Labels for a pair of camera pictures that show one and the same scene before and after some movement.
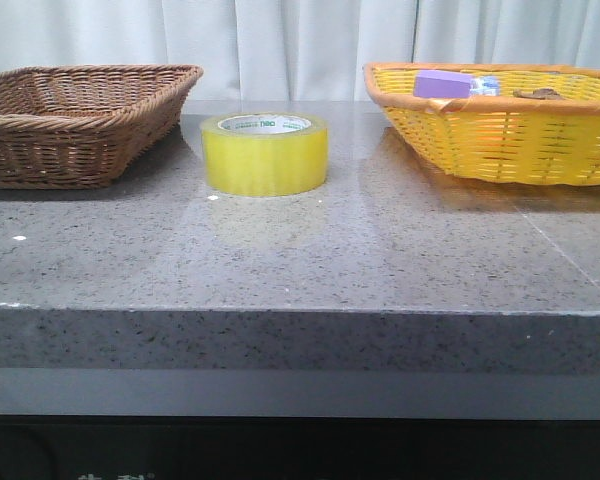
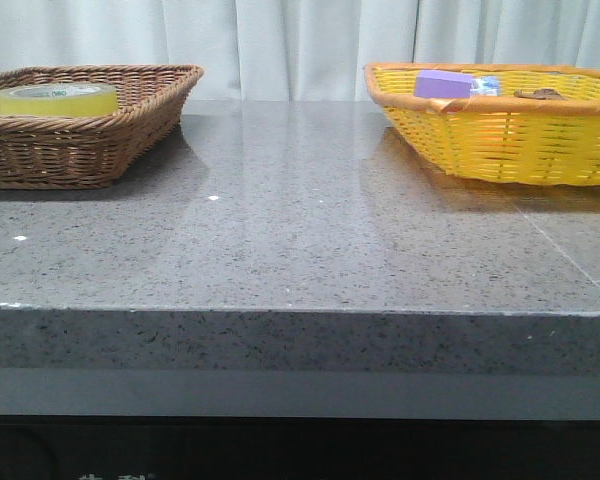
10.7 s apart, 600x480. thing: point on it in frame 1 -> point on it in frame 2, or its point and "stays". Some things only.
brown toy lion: x=540 y=93 stays
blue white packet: x=487 y=86 stays
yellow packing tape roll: x=265 y=153 -> x=57 y=100
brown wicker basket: x=75 y=127 stays
